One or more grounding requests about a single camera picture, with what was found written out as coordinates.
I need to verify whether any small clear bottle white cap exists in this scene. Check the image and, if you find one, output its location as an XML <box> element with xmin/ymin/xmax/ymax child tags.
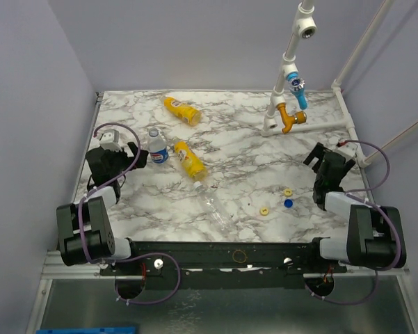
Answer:
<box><xmin>193</xmin><ymin>181</ymin><xmax>234</xmax><ymax>231</ymax></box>

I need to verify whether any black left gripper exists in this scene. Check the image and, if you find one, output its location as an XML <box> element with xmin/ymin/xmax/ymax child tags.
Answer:
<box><xmin>103</xmin><ymin>141</ymin><xmax>147</xmax><ymax>180</ymax></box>

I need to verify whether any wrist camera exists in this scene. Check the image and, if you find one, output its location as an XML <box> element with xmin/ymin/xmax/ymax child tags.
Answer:
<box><xmin>335</xmin><ymin>141</ymin><xmax>357</xmax><ymax>159</ymax></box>
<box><xmin>99</xmin><ymin>129</ymin><xmax>122</xmax><ymax>152</ymax></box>

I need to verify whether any blue tray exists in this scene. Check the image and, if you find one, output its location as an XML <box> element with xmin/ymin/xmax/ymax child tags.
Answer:
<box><xmin>35</xmin><ymin>326</ymin><xmax>138</xmax><ymax>334</ymax></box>

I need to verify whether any blue bottle cap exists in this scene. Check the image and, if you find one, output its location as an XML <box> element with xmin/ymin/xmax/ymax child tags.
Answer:
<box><xmin>283</xmin><ymin>198</ymin><xmax>294</xmax><ymax>208</ymax></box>

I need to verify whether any white PVC pipe frame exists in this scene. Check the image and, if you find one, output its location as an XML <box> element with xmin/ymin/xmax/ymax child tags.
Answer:
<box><xmin>260</xmin><ymin>0</ymin><xmax>418</xmax><ymax>168</ymax></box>

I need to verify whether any orange plastic faucet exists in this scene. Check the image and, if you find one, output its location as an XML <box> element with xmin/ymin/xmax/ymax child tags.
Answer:
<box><xmin>276</xmin><ymin>102</ymin><xmax>307</xmax><ymax>134</ymax></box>

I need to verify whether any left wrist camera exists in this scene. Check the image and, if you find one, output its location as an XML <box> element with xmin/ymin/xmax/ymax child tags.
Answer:
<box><xmin>99</xmin><ymin>129</ymin><xmax>122</xmax><ymax>152</ymax></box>

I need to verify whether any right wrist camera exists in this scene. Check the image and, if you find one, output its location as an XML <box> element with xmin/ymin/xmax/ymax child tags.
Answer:
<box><xmin>335</xmin><ymin>141</ymin><xmax>357</xmax><ymax>159</ymax></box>

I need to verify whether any blue plastic faucet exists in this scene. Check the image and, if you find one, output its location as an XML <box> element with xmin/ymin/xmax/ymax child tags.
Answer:
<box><xmin>286</xmin><ymin>72</ymin><xmax>307</xmax><ymax>110</ymax></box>

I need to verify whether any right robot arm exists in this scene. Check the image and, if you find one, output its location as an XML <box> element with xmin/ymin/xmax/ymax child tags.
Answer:
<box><xmin>303</xmin><ymin>140</ymin><xmax>407</xmax><ymax>273</ymax></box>

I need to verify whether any clear bottle blue label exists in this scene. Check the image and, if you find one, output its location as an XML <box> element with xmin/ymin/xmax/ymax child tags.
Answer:
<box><xmin>148</xmin><ymin>127</ymin><xmax>168</xmax><ymax>164</ymax></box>

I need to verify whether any yellow bottle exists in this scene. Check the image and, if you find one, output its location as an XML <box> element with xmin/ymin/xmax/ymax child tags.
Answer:
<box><xmin>173</xmin><ymin>137</ymin><xmax>207</xmax><ymax>181</ymax></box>
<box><xmin>161</xmin><ymin>96</ymin><xmax>202</xmax><ymax>126</ymax></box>

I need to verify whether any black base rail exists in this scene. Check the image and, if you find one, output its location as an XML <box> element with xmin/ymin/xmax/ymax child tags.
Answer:
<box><xmin>100</xmin><ymin>239</ymin><xmax>347</xmax><ymax>290</ymax></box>

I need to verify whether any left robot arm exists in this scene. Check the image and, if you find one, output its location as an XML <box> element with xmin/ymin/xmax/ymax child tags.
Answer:
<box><xmin>56</xmin><ymin>142</ymin><xmax>149</xmax><ymax>275</ymax></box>

